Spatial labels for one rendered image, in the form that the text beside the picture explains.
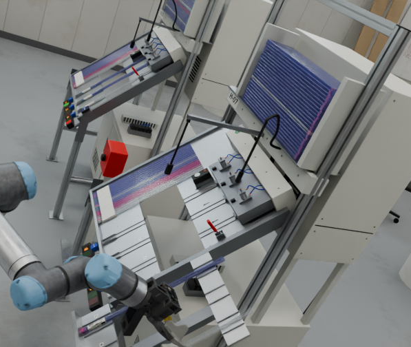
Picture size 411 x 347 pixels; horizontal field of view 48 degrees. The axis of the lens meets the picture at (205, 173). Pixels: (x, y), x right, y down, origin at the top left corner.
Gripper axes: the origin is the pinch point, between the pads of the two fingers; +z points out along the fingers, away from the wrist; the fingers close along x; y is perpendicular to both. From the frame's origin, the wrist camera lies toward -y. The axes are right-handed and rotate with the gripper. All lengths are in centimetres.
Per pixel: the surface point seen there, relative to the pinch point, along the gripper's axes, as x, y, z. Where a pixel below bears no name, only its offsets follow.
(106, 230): 71, -21, 13
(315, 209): 33, 52, 36
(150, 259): 43.0, -7.0, 14.6
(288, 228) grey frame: 27, 40, 29
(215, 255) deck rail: 31.3, 14.2, 21.5
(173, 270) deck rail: 31.8, -0.6, 15.1
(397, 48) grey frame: 26, 98, -8
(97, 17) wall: 508, 4, 78
